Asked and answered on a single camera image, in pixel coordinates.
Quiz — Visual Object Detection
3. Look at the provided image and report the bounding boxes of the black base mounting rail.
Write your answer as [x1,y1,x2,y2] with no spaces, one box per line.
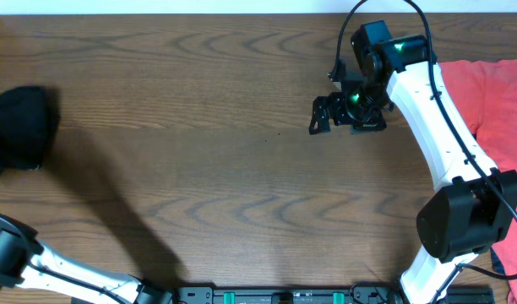
[173,285,494,304]

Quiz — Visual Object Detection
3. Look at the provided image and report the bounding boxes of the black t-shirt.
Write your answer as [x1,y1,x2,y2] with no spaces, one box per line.
[0,85,58,175]

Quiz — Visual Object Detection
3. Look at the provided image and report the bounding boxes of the red t-shirt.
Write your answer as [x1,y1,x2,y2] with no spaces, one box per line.
[438,57,517,304]

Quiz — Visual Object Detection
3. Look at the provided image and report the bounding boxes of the black right camera cable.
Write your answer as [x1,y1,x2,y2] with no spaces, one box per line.
[328,0,517,296]

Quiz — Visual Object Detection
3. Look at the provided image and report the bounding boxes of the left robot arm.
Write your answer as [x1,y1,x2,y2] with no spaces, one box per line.
[0,214,177,304]

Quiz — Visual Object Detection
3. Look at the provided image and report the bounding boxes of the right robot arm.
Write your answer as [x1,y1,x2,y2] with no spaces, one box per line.
[309,29,517,303]

